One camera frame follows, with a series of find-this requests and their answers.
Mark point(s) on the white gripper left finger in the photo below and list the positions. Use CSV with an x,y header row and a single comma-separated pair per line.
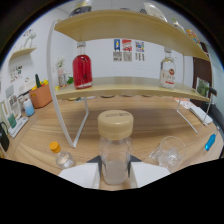
x,y
81,175

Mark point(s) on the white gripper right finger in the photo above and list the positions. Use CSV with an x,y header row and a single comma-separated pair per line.
x,y
148,173

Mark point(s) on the clear bottle with orange cap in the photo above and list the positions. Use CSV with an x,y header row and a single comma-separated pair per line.
x,y
63,158

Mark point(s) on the clear jar with wooden lid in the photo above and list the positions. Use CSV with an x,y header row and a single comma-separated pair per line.
x,y
115,146

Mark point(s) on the white and blue cup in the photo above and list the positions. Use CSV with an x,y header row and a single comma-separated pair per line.
x,y
29,108

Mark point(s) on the clear glass with ice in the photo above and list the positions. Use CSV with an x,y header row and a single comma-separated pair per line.
x,y
168,155

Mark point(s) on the white booklet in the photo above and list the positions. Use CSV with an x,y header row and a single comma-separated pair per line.
x,y
200,113

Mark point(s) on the white flat scale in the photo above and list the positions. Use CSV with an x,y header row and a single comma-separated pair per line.
x,y
18,126

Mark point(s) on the black bag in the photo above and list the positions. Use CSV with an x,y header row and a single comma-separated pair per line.
x,y
4,138

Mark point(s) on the orange storage basket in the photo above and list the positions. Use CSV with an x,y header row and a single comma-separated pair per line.
x,y
41,96

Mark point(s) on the green potted plant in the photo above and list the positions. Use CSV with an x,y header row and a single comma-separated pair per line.
x,y
69,80

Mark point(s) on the clear bottle with red label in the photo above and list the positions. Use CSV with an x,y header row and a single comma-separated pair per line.
x,y
167,75

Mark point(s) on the glass jar with limes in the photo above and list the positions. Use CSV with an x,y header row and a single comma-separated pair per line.
x,y
202,87

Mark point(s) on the red liquid glass bottle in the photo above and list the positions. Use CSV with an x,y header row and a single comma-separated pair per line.
x,y
82,71

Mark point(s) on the brown door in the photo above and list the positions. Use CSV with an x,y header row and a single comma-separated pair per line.
x,y
200,70

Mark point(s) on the white figure ornament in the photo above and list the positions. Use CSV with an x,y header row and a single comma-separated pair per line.
x,y
29,38

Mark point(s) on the two-tier wooden shelf rack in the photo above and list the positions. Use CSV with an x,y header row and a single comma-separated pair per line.
x,y
126,25

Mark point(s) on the clear bottle with green cap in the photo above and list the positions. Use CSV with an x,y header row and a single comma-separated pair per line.
x,y
178,26

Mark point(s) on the photo collage on wall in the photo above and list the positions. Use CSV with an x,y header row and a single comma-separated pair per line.
x,y
16,73

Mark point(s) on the blue wall poster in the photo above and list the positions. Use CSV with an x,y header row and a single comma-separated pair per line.
x,y
117,50

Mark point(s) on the wooden wall shelf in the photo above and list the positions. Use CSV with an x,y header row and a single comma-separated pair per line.
x,y
22,52

